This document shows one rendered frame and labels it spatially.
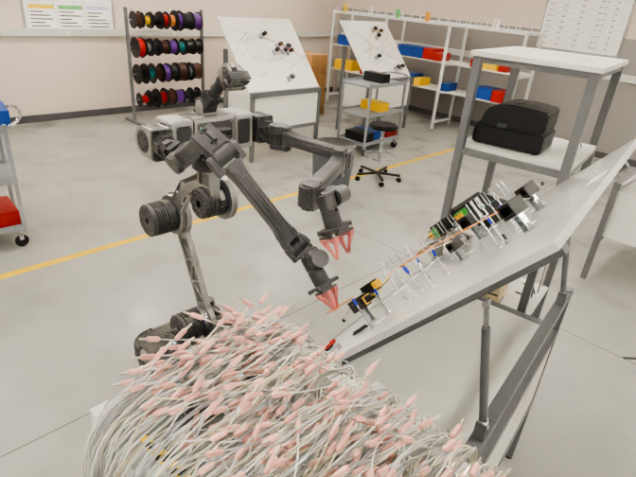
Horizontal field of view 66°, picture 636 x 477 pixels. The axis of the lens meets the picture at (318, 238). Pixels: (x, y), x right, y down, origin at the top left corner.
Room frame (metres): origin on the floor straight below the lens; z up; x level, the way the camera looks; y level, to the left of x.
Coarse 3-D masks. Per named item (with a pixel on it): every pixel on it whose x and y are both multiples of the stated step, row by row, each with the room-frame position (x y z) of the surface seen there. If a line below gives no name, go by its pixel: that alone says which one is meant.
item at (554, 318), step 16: (560, 304) 1.64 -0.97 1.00; (544, 320) 1.53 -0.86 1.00; (560, 320) 1.75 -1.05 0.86; (544, 336) 1.43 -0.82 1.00; (528, 352) 1.33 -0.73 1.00; (512, 368) 1.24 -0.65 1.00; (528, 368) 1.27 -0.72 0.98; (512, 384) 1.17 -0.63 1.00; (496, 400) 1.09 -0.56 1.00; (496, 416) 1.03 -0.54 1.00; (480, 432) 0.94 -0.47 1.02; (464, 448) 0.91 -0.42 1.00; (480, 448) 0.92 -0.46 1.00
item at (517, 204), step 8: (512, 200) 1.14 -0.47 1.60; (520, 200) 1.15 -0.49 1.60; (504, 208) 1.16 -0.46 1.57; (512, 208) 1.12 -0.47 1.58; (520, 208) 1.13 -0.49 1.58; (504, 216) 1.15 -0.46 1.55; (512, 216) 1.12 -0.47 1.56; (520, 216) 1.13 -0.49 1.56; (520, 224) 1.13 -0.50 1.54; (528, 224) 1.12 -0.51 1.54
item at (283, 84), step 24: (240, 24) 6.69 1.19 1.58; (264, 24) 6.97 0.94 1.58; (288, 24) 7.28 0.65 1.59; (240, 48) 6.42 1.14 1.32; (264, 48) 6.69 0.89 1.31; (288, 48) 6.84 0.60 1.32; (264, 72) 6.43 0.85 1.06; (288, 72) 6.70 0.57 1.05; (312, 72) 7.01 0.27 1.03; (240, 96) 6.25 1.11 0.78; (264, 96) 6.16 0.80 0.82; (288, 96) 6.47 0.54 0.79; (312, 96) 6.80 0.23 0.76; (288, 120) 6.49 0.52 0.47; (312, 120) 6.82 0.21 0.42
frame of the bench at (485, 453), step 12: (492, 300) 1.95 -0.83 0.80; (516, 312) 1.87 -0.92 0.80; (552, 336) 1.71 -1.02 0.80; (552, 348) 1.77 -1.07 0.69; (540, 360) 1.55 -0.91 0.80; (528, 372) 1.47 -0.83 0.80; (528, 384) 1.40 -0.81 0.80; (516, 396) 1.33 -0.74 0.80; (516, 408) 1.30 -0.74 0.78; (528, 408) 1.70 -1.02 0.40; (504, 420) 1.21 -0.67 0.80; (516, 432) 1.55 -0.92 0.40; (492, 444) 1.11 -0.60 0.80; (516, 444) 1.75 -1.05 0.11; (480, 456) 1.06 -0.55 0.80
